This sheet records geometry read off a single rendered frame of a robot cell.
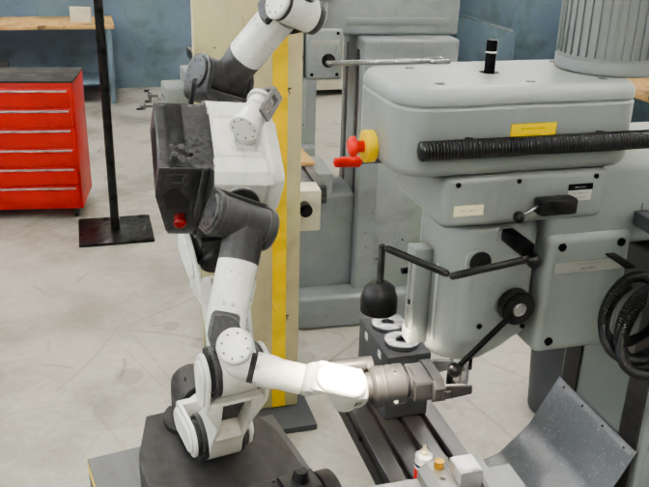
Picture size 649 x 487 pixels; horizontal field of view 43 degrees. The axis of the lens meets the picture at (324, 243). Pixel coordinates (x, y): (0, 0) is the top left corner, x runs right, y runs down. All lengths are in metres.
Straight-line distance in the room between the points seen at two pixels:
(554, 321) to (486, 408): 2.32
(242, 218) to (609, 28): 0.82
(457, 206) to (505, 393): 2.70
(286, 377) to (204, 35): 1.73
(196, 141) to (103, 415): 2.23
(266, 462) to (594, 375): 1.08
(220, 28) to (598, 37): 1.84
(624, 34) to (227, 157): 0.87
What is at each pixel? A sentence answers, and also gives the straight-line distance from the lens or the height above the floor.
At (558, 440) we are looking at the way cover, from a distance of 2.12.
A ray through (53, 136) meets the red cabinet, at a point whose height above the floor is 0.62.
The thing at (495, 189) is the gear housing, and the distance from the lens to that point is 1.51.
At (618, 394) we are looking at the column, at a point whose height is 1.17.
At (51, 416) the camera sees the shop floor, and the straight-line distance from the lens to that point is 3.96.
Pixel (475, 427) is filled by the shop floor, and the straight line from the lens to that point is 3.85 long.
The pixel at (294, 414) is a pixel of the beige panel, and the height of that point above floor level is 0.03.
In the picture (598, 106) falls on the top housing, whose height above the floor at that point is 1.85.
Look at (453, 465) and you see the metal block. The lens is 1.85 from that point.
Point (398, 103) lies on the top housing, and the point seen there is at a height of 1.86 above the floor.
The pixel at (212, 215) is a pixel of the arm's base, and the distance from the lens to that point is 1.76.
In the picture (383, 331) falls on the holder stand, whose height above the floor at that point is 1.12.
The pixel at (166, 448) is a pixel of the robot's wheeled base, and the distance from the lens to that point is 2.70.
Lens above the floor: 2.17
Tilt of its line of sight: 23 degrees down
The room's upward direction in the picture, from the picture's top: 2 degrees clockwise
